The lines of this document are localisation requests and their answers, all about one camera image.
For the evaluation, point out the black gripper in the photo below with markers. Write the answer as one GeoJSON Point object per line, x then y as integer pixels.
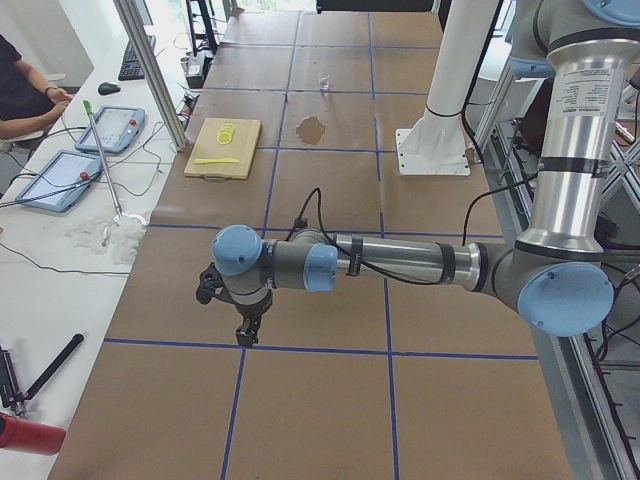
{"type": "Point", "coordinates": [251, 311]}

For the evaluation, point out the clear glass shaker cup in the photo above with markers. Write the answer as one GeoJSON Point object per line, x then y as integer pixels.
{"type": "Point", "coordinates": [324, 83]}

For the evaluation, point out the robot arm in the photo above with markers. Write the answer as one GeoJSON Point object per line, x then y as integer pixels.
{"type": "Point", "coordinates": [551, 275]}

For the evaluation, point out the white tissue pile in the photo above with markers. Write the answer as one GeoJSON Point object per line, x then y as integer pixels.
{"type": "Point", "coordinates": [123, 243]}

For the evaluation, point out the yellow plastic knife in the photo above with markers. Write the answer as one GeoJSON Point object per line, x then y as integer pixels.
{"type": "Point", "coordinates": [220, 160]}

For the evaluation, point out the wooden cutting board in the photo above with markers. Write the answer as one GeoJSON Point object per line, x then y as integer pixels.
{"type": "Point", "coordinates": [242, 147]}

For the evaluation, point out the lemon slice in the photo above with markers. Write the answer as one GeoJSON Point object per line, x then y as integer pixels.
{"type": "Point", "coordinates": [225, 133]}

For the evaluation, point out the spilled liquid puddle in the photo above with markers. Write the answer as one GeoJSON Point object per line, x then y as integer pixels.
{"type": "Point", "coordinates": [311, 129]}

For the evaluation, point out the near teach pendant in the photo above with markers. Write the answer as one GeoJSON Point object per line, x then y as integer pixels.
{"type": "Point", "coordinates": [61, 182]}

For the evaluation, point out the teach pendant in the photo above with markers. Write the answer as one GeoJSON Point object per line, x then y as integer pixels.
{"type": "Point", "coordinates": [61, 182]}
{"type": "Point", "coordinates": [118, 126]}

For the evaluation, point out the far teach pendant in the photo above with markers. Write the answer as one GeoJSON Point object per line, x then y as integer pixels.
{"type": "Point", "coordinates": [118, 126]}

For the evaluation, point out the red bottle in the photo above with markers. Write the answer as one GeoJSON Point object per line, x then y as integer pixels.
{"type": "Point", "coordinates": [26, 436]}

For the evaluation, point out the grabber reach tool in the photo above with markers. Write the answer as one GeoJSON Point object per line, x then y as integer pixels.
{"type": "Point", "coordinates": [115, 200]}

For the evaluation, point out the black computer mouse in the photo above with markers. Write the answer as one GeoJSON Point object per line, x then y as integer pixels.
{"type": "Point", "coordinates": [108, 88]}

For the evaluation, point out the black keyboard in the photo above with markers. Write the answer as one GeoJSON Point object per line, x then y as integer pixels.
{"type": "Point", "coordinates": [131, 68]}

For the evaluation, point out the seated person black shirt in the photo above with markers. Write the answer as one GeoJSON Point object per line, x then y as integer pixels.
{"type": "Point", "coordinates": [29, 103]}

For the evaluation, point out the aluminium frame post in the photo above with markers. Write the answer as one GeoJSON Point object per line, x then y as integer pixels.
{"type": "Point", "coordinates": [135, 30]}

